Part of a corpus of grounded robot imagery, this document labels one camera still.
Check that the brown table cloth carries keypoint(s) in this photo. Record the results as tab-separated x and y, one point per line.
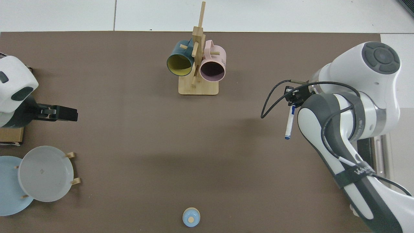
129	145

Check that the small blue round bell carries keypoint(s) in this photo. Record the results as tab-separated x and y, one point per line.
191	217

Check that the pale toaster oven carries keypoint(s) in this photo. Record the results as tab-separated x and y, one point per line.
401	155

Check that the wooden cup stand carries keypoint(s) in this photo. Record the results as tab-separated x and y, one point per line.
200	89

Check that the white marker blue cap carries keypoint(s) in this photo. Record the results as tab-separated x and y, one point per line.
289	124

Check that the grey plate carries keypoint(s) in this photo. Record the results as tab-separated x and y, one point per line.
45	174

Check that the teal cup yellow inside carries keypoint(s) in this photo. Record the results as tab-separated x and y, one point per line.
174	50

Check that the pink cup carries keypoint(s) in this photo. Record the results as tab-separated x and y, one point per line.
216	53

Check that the light blue plate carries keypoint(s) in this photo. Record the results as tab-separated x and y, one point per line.
8	194

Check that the wooden plate rack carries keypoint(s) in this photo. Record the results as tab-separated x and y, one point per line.
71	155

